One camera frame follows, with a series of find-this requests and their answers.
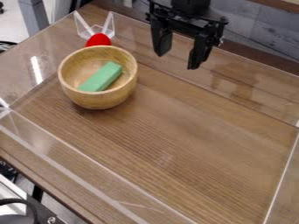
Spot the black metal table bracket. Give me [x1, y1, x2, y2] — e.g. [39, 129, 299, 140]
[26, 196, 66, 224]

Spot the clear acrylic tray wall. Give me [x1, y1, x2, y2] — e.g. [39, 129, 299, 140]
[0, 95, 299, 224]

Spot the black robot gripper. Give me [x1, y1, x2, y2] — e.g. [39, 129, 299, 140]
[145, 0, 229, 70]

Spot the light wooden bowl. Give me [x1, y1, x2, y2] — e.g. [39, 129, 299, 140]
[57, 45, 137, 109]

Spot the green rectangular block stick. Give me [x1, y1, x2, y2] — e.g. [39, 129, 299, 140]
[77, 61, 122, 92]

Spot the black cable bottom left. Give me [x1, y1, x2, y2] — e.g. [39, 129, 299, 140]
[0, 198, 39, 224]

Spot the grey post background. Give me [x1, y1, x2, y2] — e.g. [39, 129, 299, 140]
[17, 0, 49, 36]

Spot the red ball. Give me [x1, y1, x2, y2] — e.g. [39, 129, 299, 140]
[85, 33, 112, 47]

